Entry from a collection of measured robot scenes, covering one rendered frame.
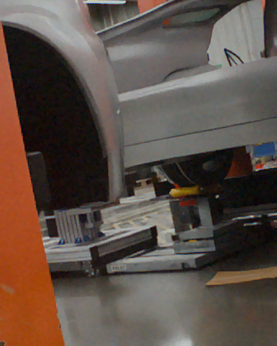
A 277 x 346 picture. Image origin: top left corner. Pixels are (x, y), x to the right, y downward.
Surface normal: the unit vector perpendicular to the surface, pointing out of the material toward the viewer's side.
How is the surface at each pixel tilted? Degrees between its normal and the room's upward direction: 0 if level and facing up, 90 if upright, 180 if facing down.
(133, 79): 90
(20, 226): 90
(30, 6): 87
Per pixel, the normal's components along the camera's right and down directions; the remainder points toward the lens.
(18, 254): 0.77, -0.11
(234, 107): -0.51, 0.45
